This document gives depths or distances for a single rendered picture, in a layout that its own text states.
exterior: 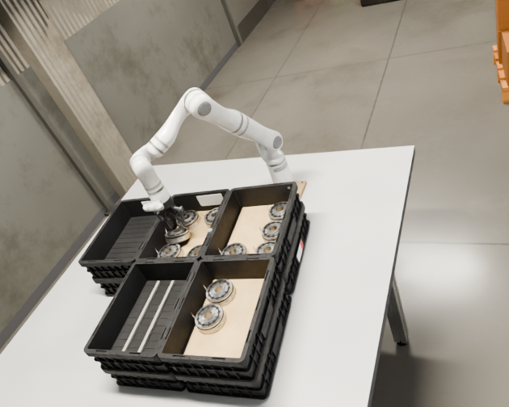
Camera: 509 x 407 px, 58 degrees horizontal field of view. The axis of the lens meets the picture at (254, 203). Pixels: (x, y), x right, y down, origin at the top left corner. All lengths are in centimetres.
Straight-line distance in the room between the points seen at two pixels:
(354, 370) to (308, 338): 19
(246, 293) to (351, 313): 37
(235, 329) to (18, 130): 259
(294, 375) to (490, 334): 111
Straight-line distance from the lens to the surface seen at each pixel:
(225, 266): 168
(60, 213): 391
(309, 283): 177
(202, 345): 159
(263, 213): 193
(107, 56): 446
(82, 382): 198
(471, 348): 236
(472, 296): 252
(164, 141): 174
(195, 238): 198
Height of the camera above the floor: 201
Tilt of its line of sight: 36 degrees down
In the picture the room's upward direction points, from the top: 24 degrees counter-clockwise
